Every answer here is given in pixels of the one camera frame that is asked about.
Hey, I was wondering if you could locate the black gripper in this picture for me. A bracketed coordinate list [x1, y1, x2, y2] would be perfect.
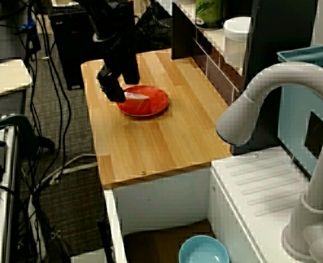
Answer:
[93, 32, 140, 102]

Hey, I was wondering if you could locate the salmon sushi toy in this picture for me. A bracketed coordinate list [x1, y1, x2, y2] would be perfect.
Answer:
[120, 92, 151, 115]

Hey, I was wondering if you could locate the red round plate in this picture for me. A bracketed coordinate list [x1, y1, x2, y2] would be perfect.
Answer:
[116, 85, 170, 118]

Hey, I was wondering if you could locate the black computer tower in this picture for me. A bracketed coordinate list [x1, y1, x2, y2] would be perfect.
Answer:
[49, 4, 136, 90]

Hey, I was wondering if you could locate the wooden countertop board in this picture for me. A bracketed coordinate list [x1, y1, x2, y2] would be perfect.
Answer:
[80, 48, 233, 190]

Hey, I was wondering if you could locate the dark shelf end panel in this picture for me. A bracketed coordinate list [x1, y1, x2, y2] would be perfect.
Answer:
[171, 1, 198, 60]

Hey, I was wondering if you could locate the dark tile backsplash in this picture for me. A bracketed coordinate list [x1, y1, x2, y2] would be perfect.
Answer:
[193, 27, 244, 106]

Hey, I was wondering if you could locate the beige shelf ledge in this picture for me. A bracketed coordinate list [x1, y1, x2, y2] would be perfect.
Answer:
[174, 0, 246, 76]

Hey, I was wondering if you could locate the green bottle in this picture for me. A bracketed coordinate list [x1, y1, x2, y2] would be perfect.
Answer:
[195, 0, 224, 30]

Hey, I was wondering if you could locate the cream desk top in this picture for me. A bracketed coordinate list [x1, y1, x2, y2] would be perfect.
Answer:
[0, 59, 33, 101]

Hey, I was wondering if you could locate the white lidded plastic container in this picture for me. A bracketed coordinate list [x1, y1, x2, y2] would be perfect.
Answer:
[223, 16, 252, 68]

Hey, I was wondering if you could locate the white toy kitchen cabinet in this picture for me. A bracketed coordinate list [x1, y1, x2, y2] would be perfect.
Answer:
[103, 146, 323, 263]

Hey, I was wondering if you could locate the grey toy faucet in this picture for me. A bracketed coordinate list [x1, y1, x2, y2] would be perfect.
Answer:
[215, 61, 323, 261]

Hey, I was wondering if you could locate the teal plastic bin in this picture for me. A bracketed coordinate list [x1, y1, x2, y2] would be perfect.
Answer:
[276, 43, 323, 179]

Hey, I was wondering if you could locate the light blue bowl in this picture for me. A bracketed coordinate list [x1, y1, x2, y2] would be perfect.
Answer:
[178, 235, 230, 263]

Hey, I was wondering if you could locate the black cable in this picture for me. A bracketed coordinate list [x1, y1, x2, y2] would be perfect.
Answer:
[34, 0, 72, 168]
[13, 0, 42, 138]

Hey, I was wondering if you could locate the white floor cable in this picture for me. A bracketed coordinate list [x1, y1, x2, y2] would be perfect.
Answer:
[35, 152, 99, 187]

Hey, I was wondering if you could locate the aluminium frame rail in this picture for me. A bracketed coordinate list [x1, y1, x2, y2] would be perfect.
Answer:
[0, 117, 22, 263]

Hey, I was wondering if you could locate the dark upright cabinet post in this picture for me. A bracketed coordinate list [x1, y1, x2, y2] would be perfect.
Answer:
[245, 0, 320, 154]

